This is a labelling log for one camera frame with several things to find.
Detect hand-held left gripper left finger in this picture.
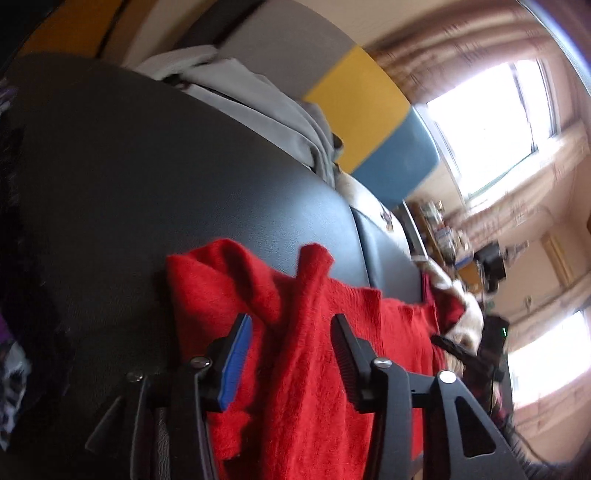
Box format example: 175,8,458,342
85,313,254,480

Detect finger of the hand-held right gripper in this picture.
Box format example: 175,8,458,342
431,335,485,370

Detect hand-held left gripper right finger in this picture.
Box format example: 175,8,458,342
331,314,529,480

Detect red knit sweater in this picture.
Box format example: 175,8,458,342
165,239,444,480

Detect cream fuzzy garment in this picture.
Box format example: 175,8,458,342
411,258,485,370

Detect dark red garment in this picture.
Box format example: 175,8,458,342
420,272,467,333

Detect small bright window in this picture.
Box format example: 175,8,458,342
505,309,591,411

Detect wooden desk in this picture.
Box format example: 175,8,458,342
406,198,504,296

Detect black monitor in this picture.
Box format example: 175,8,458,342
475,242,506,291

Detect white printed cushion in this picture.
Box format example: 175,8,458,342
335,173,398,232

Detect beige patterned curtain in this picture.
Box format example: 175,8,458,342
443,120,591,241
365,9,546,102

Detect large bright window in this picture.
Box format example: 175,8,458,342
425,60,561,199

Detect purple patterned cloth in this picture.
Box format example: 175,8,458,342
0,76,75,453

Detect grey garment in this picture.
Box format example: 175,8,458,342
134,46,345,188

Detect grey yellow blue chair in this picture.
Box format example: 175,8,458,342
175,0,439,210

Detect orange cabinet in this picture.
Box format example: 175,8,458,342
18,0,125,56

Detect wall air conditioner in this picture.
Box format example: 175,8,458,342
540,233,578,289

